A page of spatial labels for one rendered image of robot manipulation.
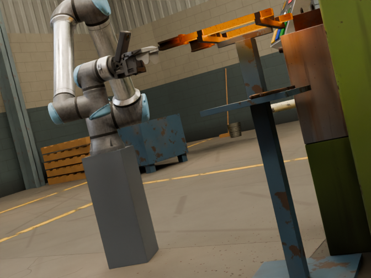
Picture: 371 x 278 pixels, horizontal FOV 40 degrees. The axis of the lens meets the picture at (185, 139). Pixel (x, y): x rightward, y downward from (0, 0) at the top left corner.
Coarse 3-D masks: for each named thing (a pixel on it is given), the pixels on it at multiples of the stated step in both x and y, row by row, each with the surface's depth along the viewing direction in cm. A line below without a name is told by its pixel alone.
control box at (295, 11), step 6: (288, 0) 278; (294, 0) 260; (300, 0) 259; (306, 0) 259; (288, 6) 273; (294, 6) 259; (300, 6) 259; (306, 6) 259; (282, 12) 286; (294, 12) 259; (288, 24) 259; (288, 30) 259; (294, 30) 259; (276, 42) 277; (276, 48) 291
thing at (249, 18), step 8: (272, 8) 166; (248, 16) 167; (264, 16) 165; (224, 24) 171; (232, 24) 170; (240, 24) 169; (208, 32) 174; (216, 32) 174; (168, 40) 181; (176, 40) 180; (184, 40) 178; (160, 48) 184; (168, 48) 182
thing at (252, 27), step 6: (282, 18) 186; (288, 18) 185; (252, 24) 191; (234, 30) 195; (240, 30) 194; (246, 30) 193; (252, 30) 192; (228, 36) 196; (234, 36) 197; (192, 42) 204; (198, 42) 203; (192, 48) 205; (198, 48) 203; (204, 48) 202
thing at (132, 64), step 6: (108, 60) 191; (120, 60) 190; (126, 60) 187; (132, 60) 186; (114, 66) 192; (120, 66) 190; (126, 66) 187; (132, 66) 186; (138, 66) 188; (144, 66) 190; (114, 72) 191; (120, 72) 190; (126, 72) 187; (132, 72) 187; (138, 72) 187; (120, 78) 194
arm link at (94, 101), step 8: (88, 88) 195; (96, 88) 195; (104, 88) 197; (80, 96) 198; (88, 96) 195; (96, 96) 195; (104, 96) 196; (80, 104) 195; (88, 104) 195; (96, 104) 195; (104, 104) 196; (80, 112) 196; (88, 112) 196; (96, 112) 195; (104, 112) 196
